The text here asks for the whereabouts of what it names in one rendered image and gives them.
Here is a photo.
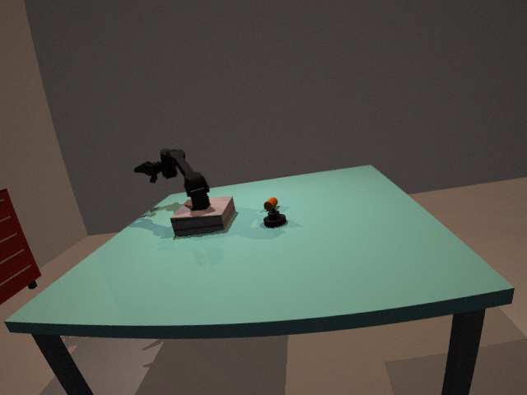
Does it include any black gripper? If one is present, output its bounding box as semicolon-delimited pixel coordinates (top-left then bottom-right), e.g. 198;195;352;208
134;161;161;176

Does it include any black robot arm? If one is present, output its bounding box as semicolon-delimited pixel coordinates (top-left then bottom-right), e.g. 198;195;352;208
160;148;211;211

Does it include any orange knob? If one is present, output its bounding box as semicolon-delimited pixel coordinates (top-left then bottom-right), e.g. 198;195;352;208
263;197;277;211

